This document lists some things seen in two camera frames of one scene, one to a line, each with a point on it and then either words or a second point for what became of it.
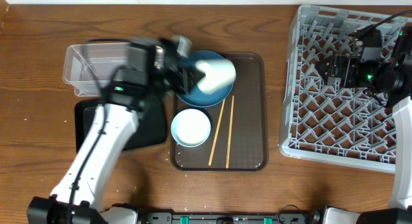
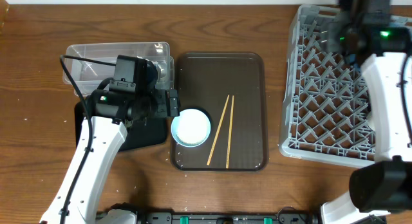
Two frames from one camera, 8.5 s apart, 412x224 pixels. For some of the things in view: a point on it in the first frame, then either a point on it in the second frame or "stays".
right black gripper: x=347 y=62 to x=331 y=33
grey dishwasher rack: x=346 y=126 stays
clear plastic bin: x=90 y=66 stays
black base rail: x=225 y=217 stays
